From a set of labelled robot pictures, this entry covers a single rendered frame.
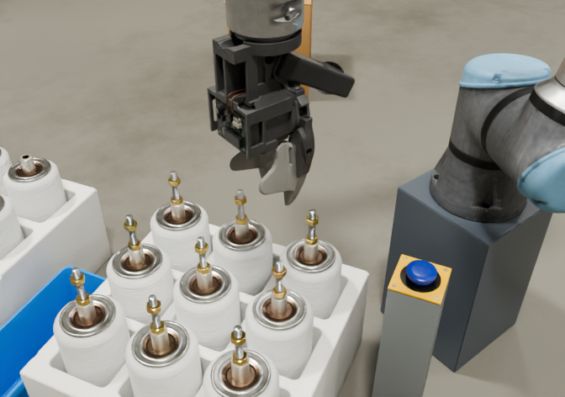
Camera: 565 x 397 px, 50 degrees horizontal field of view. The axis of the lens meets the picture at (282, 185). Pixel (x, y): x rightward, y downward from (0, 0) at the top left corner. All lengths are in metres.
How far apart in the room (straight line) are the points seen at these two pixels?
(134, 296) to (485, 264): 0.53
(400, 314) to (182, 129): 1.05
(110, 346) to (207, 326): 0.13
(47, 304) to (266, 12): 0.76
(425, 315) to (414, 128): 0.99
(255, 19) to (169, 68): 1.53
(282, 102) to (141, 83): 1.42
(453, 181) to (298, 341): 0.34
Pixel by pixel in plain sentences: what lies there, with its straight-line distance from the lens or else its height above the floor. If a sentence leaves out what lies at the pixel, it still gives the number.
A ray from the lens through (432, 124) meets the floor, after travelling 1.80.
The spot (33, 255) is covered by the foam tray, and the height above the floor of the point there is 0.16.
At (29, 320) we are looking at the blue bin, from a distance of 1.15.
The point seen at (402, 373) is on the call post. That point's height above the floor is 0.15.
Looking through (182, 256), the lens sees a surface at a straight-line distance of 1.03.
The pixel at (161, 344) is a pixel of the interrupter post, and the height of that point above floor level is 0.26.
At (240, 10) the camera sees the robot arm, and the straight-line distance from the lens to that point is 0.58.
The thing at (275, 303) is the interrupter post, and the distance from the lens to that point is 0.85.
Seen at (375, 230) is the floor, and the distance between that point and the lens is 1.39.
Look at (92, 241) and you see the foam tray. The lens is 1.29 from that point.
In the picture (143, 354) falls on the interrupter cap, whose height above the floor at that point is 0.25.
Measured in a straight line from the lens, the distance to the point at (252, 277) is 0.98.
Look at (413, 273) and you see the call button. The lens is 0.82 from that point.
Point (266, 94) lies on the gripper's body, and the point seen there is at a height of 0.60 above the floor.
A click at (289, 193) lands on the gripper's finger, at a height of 0.47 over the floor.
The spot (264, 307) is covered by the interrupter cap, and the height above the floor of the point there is 0.25.
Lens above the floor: 0.90
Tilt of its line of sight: 37 degrees down
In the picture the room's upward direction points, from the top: straight up
